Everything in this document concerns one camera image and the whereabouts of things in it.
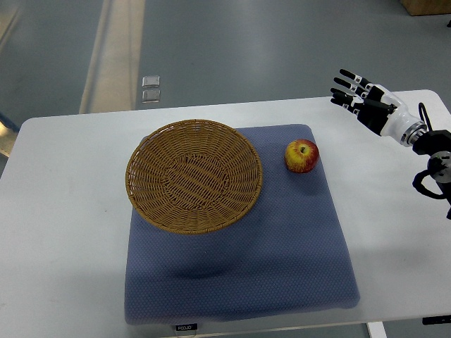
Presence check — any metal floor plate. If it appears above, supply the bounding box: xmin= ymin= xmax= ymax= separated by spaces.
xmin=142 ymin=89 xmax=161 ymax=103
xmin=142 ymin=75 xmax=160 ymax=88

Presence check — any lower metal floor plate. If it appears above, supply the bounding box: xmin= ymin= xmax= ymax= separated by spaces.
xmin=142 ymin=89 xmax=161 ymax=103

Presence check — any red yellow apple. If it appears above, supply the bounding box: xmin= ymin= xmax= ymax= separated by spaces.
xmin=284 ymin=139 xmax=319 ymax=174

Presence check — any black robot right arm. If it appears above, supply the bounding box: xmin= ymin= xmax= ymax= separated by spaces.
xmin=412 ymin=102 xmax=450 ymax=203

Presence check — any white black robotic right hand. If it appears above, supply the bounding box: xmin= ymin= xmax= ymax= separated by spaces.
xmin=330 ymin=69 xmax=427 ymax=147

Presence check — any brown wicker basket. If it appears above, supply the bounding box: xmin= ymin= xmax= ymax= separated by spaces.
xmin=125 ymin=119 xmax=263 ymax=235

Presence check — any brown cardboard box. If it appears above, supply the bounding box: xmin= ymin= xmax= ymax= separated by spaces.
xmin=400 ymin=0 xmax=450 ymax=16

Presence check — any upper metal floor plate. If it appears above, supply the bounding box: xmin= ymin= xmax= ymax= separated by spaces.
xmin=142 ymin=75 xmax=160 ymax=88

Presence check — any black label tag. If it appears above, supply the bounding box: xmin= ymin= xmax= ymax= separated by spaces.
xmin=175 ymin=323 xmax=198 ymax=332

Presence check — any white table leg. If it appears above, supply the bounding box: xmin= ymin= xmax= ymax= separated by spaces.
xmin=366 ymin=322 xmax=388 ymax=338

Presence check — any blue quilted mat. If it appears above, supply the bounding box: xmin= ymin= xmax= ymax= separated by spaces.
xmin=125 ymin=124 xmax=360 ymax=325

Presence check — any black table bracket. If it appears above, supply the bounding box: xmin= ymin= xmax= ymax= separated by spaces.
xmin=422 ymin=315 xmax=451 ymax=325

